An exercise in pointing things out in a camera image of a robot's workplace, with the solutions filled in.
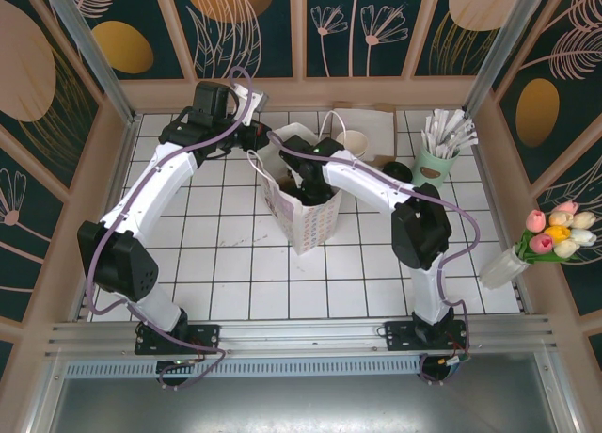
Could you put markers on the green paper cup stack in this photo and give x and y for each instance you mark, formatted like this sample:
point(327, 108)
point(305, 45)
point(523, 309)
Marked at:
point(353, 143)

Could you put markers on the white printed paper bag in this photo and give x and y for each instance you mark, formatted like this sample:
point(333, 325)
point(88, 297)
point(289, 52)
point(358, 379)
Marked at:
point(320, 226)

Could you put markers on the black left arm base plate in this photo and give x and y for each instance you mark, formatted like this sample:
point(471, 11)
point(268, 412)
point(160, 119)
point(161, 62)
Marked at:
point(207, 336)

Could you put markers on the artificial tulip bouquet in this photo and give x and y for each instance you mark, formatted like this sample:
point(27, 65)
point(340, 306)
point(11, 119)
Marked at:
point(555, 233)

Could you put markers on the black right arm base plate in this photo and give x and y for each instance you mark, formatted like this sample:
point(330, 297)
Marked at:
point(400, 334)

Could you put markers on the brown cardboard tray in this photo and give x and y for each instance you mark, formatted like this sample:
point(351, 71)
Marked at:
point(395, 132)

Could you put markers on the mint green straw holder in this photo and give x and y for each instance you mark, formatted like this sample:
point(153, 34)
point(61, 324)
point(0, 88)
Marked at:
point(435, 167)

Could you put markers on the aluminium mounting rail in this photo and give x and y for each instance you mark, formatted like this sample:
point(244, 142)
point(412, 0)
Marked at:
point(305, 331)

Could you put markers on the aluminium corner post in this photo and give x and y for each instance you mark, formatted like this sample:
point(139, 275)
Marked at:
point(503, 52)
point(89, 52)

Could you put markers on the white ribbed vase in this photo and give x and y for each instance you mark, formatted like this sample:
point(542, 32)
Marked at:
point(501, 268)

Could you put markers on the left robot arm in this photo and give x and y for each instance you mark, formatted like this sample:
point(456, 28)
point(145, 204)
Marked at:
point(155, 188)

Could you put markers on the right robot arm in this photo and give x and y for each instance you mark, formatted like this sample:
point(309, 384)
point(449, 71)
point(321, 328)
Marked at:
point(367, 183)

